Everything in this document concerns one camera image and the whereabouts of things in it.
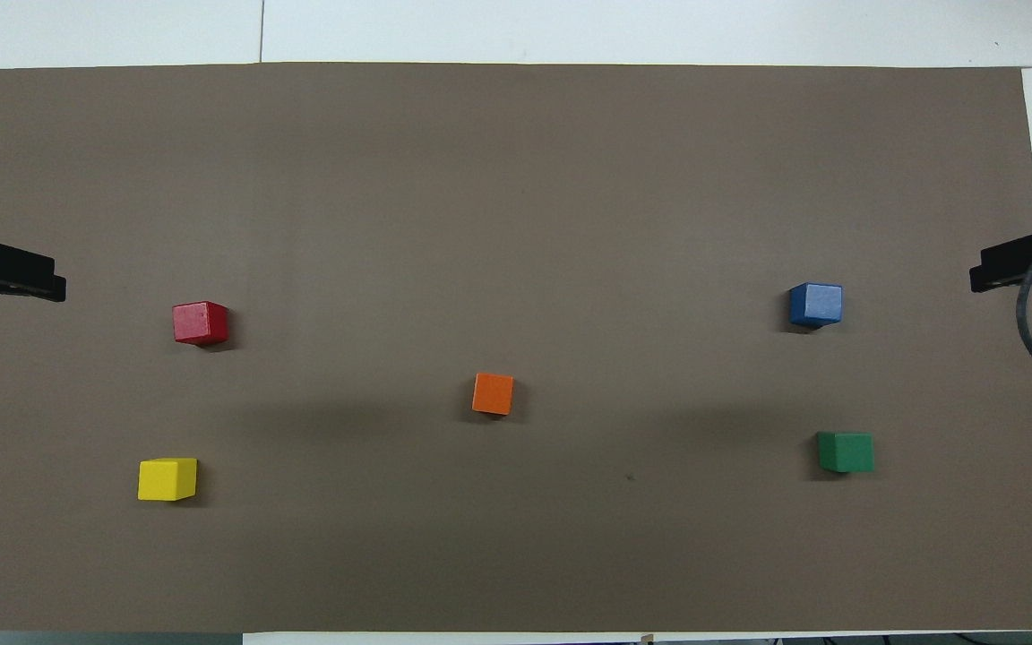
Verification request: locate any red wooden block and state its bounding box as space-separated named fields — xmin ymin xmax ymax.
xmin=172 ymin=301 xmax=230 ymax=347

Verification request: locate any blue wooden block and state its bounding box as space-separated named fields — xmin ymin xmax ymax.
xmin=789 ymin=282 xmax=844 ymax=327

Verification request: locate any green wooden block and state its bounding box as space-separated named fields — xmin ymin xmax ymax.
xmin=816 ymin=431 xmax=875 ymax=474

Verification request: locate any yellow wooden block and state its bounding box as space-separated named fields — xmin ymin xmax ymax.
xmin=137 ymin=458 xmax=199 ymax=503

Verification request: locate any orange wooden block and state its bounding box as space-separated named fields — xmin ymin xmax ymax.
xmin=471 ymin=373 xmax=515 ymax=417

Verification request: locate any brown table mat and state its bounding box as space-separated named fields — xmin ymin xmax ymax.
xmin=0 ymin=62 xmax=1032 ymax=634

